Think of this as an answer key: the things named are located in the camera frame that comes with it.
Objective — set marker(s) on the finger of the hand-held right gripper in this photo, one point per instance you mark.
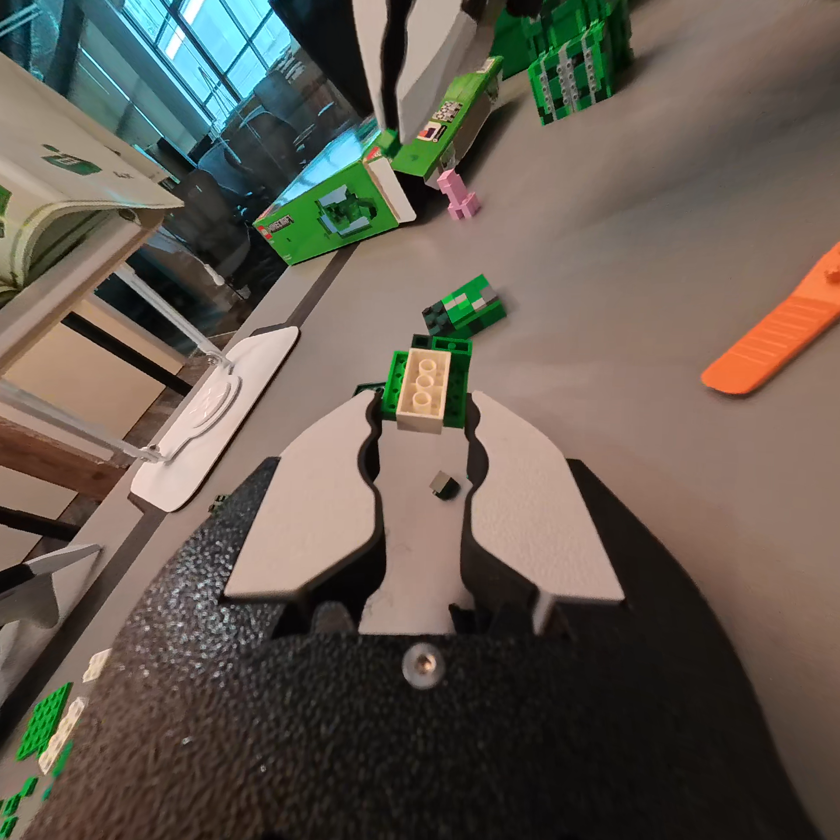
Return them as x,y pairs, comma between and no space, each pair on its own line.
433,59
373,52

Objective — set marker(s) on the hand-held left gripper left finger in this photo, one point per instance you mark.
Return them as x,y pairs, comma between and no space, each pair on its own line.
315,512

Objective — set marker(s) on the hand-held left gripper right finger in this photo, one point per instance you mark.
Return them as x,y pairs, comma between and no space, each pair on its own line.
538,525

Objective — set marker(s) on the single green lego brick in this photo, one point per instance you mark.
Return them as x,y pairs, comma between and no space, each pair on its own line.
387,142

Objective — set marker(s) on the green and white lego assembly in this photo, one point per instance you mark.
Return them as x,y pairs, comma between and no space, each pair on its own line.
423,394

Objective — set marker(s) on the small grey black lego piece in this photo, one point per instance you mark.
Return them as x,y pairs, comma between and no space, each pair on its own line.
445,485

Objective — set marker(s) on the pink lego pig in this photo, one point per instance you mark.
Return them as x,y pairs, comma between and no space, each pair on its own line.
458,193

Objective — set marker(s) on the large green lego creeper build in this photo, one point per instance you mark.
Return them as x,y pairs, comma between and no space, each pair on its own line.
577,72

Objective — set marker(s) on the green lego set box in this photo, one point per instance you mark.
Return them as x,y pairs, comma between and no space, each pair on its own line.
315,216

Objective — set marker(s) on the small green lego creeper head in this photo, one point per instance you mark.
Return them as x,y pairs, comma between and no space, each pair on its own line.
466,308

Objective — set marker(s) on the orange lego brick separator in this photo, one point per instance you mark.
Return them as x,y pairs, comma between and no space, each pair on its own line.
768,341

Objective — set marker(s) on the open lego instruction booklet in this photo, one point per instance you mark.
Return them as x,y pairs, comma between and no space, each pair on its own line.
65,164

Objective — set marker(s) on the pile of loose green lego pieces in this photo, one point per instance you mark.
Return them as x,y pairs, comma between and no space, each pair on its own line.
46,722

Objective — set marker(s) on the acrylic book stand white base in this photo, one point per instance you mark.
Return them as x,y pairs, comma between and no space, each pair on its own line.
210,407

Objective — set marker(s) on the wooden side table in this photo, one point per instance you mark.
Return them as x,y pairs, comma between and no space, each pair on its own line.
46,453

